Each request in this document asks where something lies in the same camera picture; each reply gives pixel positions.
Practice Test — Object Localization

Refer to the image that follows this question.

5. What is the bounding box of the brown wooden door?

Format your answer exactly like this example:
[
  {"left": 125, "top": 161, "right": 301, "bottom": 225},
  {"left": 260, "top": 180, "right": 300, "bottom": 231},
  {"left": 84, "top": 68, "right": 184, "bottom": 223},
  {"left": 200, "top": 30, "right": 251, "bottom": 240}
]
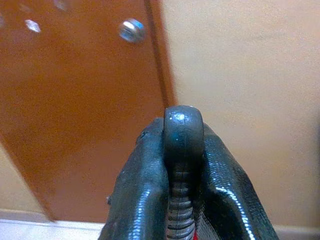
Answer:
[{"left": 0, "top": 0, "right": 179, "bottom": 223}]

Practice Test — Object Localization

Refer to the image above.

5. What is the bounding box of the silver round door lock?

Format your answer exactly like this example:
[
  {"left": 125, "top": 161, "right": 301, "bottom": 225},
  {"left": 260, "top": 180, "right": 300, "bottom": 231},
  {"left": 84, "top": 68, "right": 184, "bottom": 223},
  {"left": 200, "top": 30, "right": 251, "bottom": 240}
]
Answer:
[{"left": 117, "top": 18, "right": 146, "bottom": 45}]

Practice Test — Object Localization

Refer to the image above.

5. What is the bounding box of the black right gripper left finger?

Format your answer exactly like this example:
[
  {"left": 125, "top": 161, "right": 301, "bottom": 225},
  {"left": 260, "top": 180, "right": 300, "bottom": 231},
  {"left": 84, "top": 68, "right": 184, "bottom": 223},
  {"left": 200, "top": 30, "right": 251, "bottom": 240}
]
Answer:
[{"left": 97, "top": 117, "right": 170, "bottom": 240}]

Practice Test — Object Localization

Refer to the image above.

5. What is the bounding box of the grey ribbed broom handle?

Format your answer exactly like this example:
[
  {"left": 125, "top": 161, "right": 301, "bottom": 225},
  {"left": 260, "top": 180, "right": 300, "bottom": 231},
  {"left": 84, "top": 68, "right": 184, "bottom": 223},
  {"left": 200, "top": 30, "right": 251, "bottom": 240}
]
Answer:
[{"left": 162, "top": 104, "right": 206, "bottom": 240}]

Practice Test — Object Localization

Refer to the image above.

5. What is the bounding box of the silver door handle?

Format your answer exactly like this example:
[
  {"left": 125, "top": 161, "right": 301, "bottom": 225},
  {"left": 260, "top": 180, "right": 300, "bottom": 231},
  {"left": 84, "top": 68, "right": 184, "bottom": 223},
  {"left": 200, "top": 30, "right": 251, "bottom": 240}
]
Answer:
[{"left": 23, "top": 18, "right": 42, "bottom": 34}]

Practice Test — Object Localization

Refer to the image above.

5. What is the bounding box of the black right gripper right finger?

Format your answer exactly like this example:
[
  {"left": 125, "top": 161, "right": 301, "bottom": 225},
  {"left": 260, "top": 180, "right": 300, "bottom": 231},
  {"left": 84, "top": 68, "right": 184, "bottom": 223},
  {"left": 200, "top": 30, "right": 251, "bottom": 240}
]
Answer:
[{"left": 191, "top": 122, "right": 281, "bottom": 240}]

